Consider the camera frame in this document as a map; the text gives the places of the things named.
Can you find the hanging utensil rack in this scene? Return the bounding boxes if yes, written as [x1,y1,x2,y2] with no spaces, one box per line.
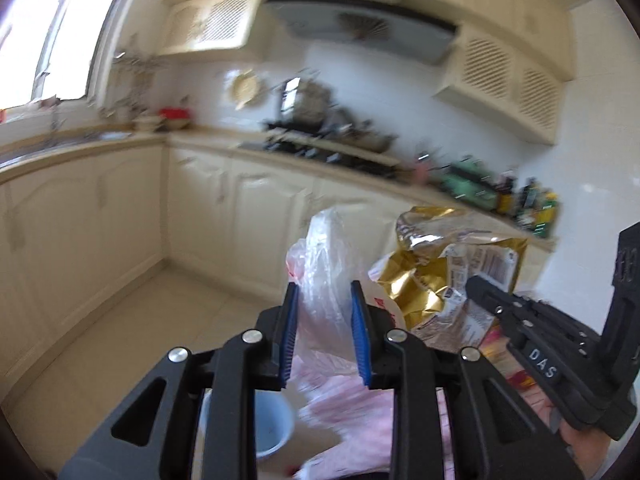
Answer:
[112,32,166,119]

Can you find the green electric cooker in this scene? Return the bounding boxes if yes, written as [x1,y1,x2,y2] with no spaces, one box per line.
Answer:
[439,157,499,212]

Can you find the steel kitchen sink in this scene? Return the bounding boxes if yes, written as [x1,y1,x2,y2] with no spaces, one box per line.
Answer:
[0,131,132,169]

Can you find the stainless steel steamer pot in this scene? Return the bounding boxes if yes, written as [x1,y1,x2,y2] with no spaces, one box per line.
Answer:
[276,70,333,131]

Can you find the dark soy sauce bottle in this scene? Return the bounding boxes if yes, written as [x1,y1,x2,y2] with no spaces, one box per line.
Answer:
[496,171,515,216]

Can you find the pink chopstick holder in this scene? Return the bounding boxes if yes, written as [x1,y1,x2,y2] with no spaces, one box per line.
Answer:
[413,156,431,186]

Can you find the steel wok with lid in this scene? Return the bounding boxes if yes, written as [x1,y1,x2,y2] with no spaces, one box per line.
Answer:
[333,119,398,154]

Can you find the red box on counter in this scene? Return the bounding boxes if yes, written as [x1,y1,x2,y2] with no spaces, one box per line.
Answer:
[158,107,192,130]

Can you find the gold foil snack bag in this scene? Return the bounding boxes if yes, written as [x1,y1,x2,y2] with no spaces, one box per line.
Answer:
[369,206,528,353]

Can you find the kitchen window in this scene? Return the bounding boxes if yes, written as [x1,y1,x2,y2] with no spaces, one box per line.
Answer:
[1,0,114,108]

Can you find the clear plastic bag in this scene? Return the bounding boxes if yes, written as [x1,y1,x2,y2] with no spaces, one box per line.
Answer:
[286,207,406,376]

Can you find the cream lower cabinets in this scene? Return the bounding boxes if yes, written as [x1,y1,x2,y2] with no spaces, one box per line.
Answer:
[0,134,557,391]

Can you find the green condiment bottle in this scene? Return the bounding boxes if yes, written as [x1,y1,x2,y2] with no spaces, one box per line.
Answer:
[533,191,558,238]

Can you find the blue plastic trash bucket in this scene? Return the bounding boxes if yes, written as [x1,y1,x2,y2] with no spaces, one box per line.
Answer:
[193,388,296,464]

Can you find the person's right hand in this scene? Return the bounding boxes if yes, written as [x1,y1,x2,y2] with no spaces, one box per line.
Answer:
[539,401,612,479]

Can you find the yellow round steamer tray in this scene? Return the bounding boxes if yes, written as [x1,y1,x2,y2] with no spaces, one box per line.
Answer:
[226,70,262,110]

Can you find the black gas stove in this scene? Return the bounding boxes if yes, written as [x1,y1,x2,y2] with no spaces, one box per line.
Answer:
[236,128,402,179]

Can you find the cream cabinets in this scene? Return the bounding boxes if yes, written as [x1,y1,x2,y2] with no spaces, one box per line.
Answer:
[0,134,557,391]
[157,0,575,145]

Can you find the pink checkered tablecloth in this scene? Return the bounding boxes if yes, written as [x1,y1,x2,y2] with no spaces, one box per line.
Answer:
[291,356,394,479]

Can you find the cream upper cabinets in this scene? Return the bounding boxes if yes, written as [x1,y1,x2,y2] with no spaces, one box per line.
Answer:
[157,0,575,145]

